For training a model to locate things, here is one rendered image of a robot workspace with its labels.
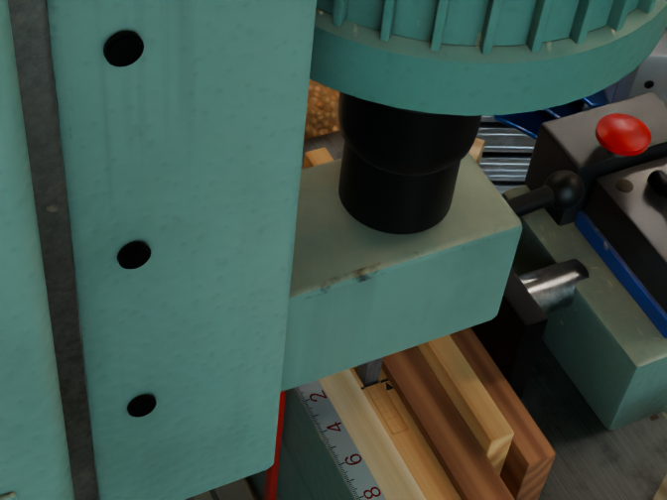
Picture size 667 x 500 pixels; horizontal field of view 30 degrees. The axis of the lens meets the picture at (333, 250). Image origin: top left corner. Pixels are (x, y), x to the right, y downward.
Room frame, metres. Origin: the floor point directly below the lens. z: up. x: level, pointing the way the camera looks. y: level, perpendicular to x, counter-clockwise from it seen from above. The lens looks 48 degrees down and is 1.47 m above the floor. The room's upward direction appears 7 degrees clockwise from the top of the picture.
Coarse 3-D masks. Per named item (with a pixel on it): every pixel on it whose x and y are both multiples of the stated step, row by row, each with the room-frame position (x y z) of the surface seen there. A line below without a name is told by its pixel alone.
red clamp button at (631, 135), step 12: (600, 120) 0.52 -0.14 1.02; (612, 120) 0.52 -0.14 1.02; (624, 120) 0.52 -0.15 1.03; (636, 120) 0.52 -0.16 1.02; (600, 132) 0.51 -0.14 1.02; (612, 132) 0.51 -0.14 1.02; (624, 132) 0.51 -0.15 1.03; (636, 132) 0.51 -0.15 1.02; (648, 132) 0.52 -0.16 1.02; (600, 144) 0.51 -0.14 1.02; (612, 144) 0.50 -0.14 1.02; (624, 144) 0.50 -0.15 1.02; (636, 144) 0.51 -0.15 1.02; (648, 144) 0.51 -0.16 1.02
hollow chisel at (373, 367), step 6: (378, 360) 0.39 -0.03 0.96; (360, 366) 0.39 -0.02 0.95; (366, 366) 0.39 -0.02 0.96; (372, 366) 0.39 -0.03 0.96; (378, 366) 0.39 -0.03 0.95; (360, 372) 0.39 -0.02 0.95; (366, 372) 0.39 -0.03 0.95; (372, 372) 0.39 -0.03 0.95; (378, 372) 0.39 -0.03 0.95; (360, 378) 0.39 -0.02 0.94; (366, 378) 0.39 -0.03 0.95; (372, 378) 0.39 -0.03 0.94; (378, 378) 0.39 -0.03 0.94; (366, 384) 0.39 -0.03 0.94; (372, 384) 0.39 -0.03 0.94
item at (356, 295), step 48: (336, 192) 0.39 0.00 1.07; (480, 192) 0.41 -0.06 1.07; (336, 240) 0.37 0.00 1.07; (384, 240) 0.37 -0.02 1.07; (432, 240) 0.37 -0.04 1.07; (480, 240) 0.38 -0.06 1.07; (336, 288) 0.34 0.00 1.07; (384, 288) 0.35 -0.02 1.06; (432, 288) 0.37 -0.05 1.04; (480, 288) 0.38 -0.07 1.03; (288, 336) 0.33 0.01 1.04; (336, 336) 0.34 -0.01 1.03; (384, 336) 0.36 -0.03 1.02; (432, 336) 0.37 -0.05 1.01; (288, 384) 0.33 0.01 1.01
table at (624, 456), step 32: (544, 352) 0.45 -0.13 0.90; (544, 384) 0.43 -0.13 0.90; (544, 416) 0.41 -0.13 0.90; (576, 416) 0.41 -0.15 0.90; (576, 448) 0.39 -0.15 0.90; (608, 448) 0.39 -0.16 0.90; (640, 448) 0.40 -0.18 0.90; (288, 480) 0.36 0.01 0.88; (576, 480) 0.37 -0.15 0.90; (608, 480) 0.37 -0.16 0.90; (640, 480) 0.37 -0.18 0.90
